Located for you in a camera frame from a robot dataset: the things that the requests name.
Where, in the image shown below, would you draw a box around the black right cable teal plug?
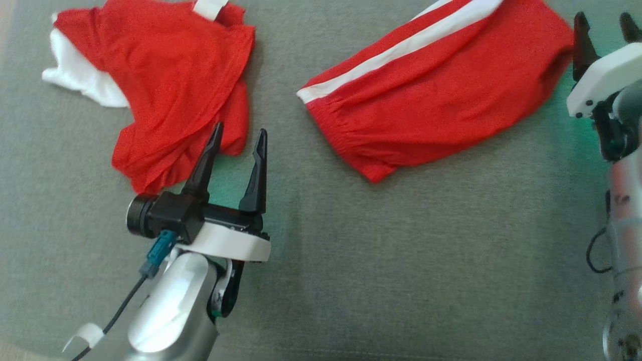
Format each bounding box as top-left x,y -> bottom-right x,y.
586,226 -> 613,274

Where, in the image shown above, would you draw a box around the white left cable tag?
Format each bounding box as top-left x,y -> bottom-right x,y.
63,323 -> 104,354

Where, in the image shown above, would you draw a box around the red shorts with white stripe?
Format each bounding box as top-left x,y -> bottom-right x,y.
296,0 -> 575,184

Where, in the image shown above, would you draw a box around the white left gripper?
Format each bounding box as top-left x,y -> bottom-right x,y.
176,121 -> 271,262

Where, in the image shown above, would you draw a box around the red and white jersey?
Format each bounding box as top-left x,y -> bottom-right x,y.
42,0 -> 256,195

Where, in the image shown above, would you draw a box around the black cable teal plug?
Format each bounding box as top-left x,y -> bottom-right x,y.
586,226 -> 613,274
70,230 -> 179,361

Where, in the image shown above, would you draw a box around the black left cable teal plug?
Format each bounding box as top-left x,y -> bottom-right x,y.
70,230 -> 179,361

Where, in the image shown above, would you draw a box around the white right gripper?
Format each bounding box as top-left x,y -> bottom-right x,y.
567,11 -> 642,118

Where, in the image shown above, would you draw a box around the grey sofa seat cushion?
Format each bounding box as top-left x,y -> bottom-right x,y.
0,0 -> 642,361

